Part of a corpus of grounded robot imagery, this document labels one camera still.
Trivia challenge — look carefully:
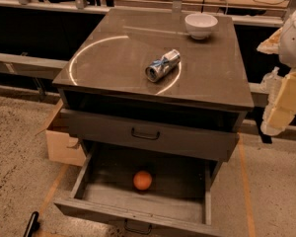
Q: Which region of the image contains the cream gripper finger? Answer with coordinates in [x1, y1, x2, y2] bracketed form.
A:
[257, 28, 282, 54]
[260, 69, 296, 136]

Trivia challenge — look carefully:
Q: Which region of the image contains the orange fruit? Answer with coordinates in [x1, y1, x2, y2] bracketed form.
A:
[133, 171, 152, 191]

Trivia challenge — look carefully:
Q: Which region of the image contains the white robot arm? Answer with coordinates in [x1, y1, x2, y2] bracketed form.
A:
[258, 10, 296, 136]

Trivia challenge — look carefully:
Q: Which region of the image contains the upper grey drawer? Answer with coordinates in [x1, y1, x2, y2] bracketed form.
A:
[61, 109, 239, 161]

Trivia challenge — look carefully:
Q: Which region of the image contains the grey drawer cabinet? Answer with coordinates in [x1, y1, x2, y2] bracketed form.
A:
[53, 8, 254, 161]

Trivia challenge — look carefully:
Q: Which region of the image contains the open middle drawer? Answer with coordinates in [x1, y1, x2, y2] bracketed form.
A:
[55, 143, 223, 237]

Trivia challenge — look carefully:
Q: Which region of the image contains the clear plastic bottle left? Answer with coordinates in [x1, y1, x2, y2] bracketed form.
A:
[259, 66, 279, 92]

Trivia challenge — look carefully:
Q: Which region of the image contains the white ceramic bowl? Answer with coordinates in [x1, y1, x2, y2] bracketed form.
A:
[185, 13, 218, 40]

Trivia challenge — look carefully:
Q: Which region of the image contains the crushed silver soda can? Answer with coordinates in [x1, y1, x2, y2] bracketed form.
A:
[145, 49, 181, 83]

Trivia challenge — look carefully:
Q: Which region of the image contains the cardboard box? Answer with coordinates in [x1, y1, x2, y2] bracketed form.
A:
[35, 99, 87, 168]

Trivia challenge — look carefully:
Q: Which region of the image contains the black object on floor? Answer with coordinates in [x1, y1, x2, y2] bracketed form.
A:
[23, 211, 40, 237]

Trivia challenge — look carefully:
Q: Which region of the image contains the metal rail shelf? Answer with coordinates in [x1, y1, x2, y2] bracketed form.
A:
[0, 53, 67, 80]

